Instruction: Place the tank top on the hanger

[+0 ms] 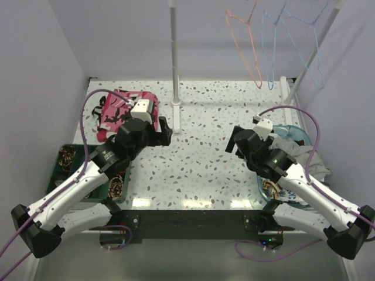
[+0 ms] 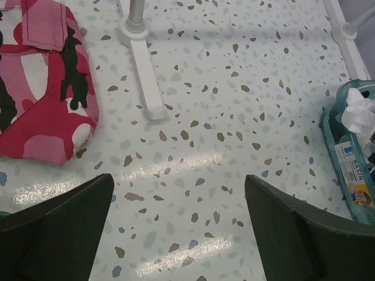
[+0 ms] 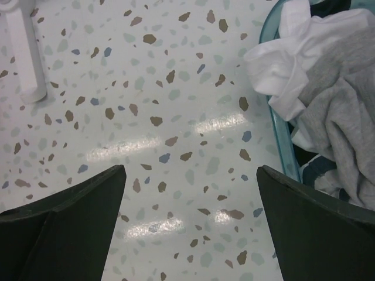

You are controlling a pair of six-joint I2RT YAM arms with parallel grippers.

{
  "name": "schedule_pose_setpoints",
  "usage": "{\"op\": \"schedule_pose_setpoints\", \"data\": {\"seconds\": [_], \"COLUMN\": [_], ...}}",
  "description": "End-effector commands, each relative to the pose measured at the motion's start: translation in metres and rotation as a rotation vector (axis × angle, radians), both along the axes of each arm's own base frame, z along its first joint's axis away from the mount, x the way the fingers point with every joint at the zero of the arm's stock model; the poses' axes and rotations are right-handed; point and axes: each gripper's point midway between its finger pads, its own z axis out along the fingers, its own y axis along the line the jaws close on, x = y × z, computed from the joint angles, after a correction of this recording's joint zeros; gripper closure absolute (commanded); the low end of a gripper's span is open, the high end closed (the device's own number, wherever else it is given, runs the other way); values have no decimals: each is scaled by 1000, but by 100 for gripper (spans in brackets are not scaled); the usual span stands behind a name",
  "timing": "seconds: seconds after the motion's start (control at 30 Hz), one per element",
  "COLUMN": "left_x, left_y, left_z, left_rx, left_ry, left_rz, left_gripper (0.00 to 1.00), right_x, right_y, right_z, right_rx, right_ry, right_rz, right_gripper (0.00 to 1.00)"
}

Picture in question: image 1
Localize pink wire hanger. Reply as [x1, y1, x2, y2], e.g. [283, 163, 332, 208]
[224, 1, 263, 90]

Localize grey tank top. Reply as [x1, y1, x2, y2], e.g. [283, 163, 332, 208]
[271, 136, 330, 180]

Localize centre rack pole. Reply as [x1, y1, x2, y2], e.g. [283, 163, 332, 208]
[169, 0, 181, 134]

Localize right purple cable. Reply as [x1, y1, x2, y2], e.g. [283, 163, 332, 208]
[236, 104, 361, 262]

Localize rolled patterned sock front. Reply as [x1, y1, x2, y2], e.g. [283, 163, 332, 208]
[108, 174, 124, 200]

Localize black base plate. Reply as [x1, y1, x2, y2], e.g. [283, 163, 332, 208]
[99, 210, 284, 249]

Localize right rack pole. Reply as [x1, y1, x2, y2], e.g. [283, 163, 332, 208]
[280, 1, 346, 105]

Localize pink camouflage garment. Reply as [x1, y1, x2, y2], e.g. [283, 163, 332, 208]
[91, 89, 159, 142]

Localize rolled brown patterned sock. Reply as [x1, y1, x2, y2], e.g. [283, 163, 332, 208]
[59, 145, 76, 171]

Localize blue wire hanger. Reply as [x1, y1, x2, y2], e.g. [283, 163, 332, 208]
[281, 1, 329, 90]
[261, 1, 288, 90]

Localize teal plastic basin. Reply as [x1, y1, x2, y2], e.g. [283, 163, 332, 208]
[273, 125, 314, 211]

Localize rack pole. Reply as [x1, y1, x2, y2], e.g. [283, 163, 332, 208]
[280, 1, 346, 105]
[169, 0, 181, 134]

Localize purple cable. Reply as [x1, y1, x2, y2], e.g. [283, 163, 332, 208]
[236, 104, 361, 262]
[0, 89, 135, 279]

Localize green compartment tray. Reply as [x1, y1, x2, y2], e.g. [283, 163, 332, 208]
[46, 144, 131, 203]

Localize white clothes in basin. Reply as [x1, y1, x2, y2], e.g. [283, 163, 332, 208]
[257, 177, 310, 209]

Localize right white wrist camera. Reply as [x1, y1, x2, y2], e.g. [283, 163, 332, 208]
[253, 115, 273, 140]

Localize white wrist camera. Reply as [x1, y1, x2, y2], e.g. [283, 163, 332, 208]
[130, 99, 154, 124]
[253, 115, 273, 140]

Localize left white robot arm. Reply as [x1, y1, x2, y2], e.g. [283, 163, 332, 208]
[11, 116, 173, 258]

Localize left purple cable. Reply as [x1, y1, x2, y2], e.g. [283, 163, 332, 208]
[0, 89, 135, 279]

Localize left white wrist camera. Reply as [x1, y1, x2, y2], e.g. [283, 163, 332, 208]
[130, 99, 154, 124]

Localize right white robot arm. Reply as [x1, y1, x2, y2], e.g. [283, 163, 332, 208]
[226, 126, 374, 260]

